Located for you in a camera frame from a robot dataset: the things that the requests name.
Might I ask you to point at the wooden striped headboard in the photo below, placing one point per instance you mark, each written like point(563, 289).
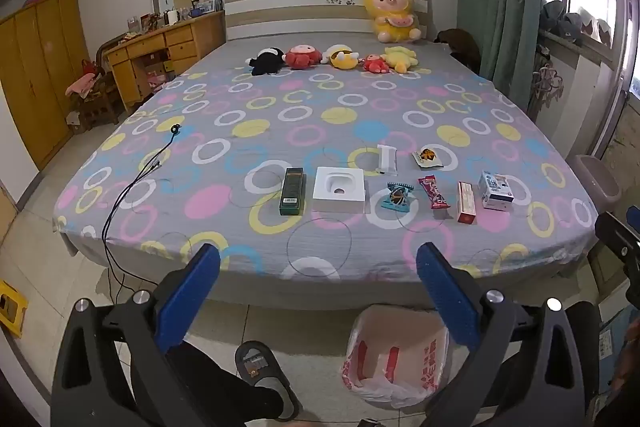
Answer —
point(300, 9)

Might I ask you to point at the red round plush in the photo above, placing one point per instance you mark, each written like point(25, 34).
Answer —
point(301, 57)

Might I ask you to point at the white tray box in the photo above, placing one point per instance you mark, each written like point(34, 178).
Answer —
point(340, 191)

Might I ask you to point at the yellow stool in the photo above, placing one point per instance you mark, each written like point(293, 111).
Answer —
point(11, 307)

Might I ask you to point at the wooden chair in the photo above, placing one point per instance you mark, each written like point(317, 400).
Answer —
point(97, 99)

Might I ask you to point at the white trash bin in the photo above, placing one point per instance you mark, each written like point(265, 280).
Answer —
point(400, 327)

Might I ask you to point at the clutter of desk items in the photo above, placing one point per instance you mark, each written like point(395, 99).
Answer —
point(172, 17)

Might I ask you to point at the wooden desk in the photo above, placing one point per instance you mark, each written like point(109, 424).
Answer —
point(170, 44)

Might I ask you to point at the bed with circle patterned sheet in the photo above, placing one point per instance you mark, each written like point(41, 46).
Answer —
point(320, 122)

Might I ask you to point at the grey waste bin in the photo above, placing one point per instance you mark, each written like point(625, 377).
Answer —
point(595, 182)

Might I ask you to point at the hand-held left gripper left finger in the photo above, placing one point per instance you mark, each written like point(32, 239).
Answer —
point(187, 294)

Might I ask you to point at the person's leg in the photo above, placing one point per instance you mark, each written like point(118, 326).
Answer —
point(582, 337)
point(220, 392)

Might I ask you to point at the person's left leg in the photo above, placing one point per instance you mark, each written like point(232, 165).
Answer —
point(220, 392)

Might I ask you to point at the ornate metal stand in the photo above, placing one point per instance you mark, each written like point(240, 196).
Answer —
point(545, 82)

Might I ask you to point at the black and white plush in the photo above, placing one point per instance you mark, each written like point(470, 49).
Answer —
point(267, 61)

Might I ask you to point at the dark green box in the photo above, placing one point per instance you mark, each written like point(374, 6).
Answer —
point(292, 192)

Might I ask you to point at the small red plush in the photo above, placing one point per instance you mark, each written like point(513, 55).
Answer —
point(374, 64)

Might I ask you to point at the trash bin with plastic bag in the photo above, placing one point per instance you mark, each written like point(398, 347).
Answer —
point(380, 387)

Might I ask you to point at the clothes on windowsill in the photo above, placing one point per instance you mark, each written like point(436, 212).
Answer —
point(575, 22)

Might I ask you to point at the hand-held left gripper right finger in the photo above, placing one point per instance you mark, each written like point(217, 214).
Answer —
point(447, 294)

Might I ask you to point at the yellow wooden wardrobe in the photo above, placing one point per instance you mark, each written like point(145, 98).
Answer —
point(42, 72)

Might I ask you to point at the red snack bar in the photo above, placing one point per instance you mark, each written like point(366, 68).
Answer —
point(433, 193)

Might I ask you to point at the blue snack packet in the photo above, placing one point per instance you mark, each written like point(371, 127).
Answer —
point(397, 198)

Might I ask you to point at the cardboard box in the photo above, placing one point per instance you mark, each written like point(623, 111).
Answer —
point(612, 342)

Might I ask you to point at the pink cloth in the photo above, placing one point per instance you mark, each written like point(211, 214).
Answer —
point(80, 84)

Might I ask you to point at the yellow duck plush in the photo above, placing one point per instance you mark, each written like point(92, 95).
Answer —
point(401, 58)

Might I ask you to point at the yellow and white plush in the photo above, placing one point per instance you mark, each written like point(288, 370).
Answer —
point(341, 57)

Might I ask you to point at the orange and white snack packet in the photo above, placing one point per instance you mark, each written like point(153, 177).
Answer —
point(426, 157)

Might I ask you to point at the dark brown chair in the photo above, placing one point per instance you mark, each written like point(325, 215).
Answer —
point(462, 47)

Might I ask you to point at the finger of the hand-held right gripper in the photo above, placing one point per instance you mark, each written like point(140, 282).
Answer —
point(617, 232)

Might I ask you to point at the black slipper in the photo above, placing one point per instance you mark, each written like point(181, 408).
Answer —
point(260, 367)

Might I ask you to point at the blue and white carton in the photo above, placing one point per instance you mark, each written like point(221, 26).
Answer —
point(495, 191)

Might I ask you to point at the large yellow pig plush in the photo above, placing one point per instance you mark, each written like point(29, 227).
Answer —
point(392, 9)

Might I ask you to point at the person's right leg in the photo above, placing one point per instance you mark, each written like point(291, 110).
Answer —
point(582, 337)

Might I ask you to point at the red and white box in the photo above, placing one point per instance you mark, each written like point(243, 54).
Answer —
point(465, 204)

